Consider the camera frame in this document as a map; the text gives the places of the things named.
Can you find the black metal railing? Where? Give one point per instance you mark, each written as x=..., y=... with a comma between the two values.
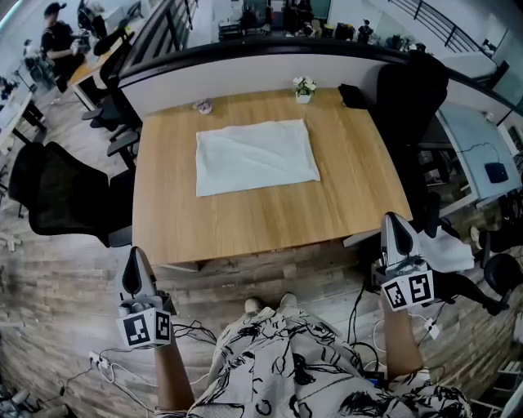
x=441, y=22

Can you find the white shirt with blue sleeves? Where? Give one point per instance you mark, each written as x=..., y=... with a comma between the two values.
x=257, y=159

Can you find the black mesh office chair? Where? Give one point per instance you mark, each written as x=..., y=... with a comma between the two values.
x=61, y=196

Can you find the white-flowered plant in white pot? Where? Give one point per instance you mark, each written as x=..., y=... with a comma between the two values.
x=304, y=92

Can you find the person's left forearm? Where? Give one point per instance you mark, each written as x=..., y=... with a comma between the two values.
x=173, y=375

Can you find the tall black office chair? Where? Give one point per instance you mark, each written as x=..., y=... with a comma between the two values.
x=408, y=94

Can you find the person's left white shoe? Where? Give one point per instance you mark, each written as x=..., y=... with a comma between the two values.
x=253, y=306

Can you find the person's white shoe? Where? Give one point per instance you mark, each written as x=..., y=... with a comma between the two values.
x=288, y=300
x=253, y=306

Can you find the wooden office desk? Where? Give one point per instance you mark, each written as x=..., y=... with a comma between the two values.
x=88, y=69

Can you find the black pouch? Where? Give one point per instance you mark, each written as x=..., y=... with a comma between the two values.
x=352, y=97

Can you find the white power strip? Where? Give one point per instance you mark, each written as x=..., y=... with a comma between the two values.
x=99, y=360

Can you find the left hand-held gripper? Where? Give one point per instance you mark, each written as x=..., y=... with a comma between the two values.
x=147, y=326

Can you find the person's right forearm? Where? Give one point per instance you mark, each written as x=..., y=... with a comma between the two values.
x=400, y=347

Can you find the glass-topped white desk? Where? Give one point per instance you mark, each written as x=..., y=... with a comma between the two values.
x=470, y=139

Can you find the white cloth sheet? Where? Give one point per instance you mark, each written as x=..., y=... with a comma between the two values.
x=445, y=251

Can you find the person's white black-patterned clothing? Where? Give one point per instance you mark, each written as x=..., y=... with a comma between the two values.
x=294, y=367

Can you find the white desk leg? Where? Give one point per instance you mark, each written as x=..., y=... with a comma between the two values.
x=177, y=267
x=361, y=238

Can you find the black box device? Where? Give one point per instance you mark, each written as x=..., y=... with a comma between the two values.
x=496, y=172

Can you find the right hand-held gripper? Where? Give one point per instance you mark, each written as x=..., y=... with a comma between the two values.
x=408, y=287

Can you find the white office desk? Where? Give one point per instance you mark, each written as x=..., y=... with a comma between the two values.
x=16, y=114

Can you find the person's right white shoe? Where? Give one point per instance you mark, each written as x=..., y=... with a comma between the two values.
x=288, y=300

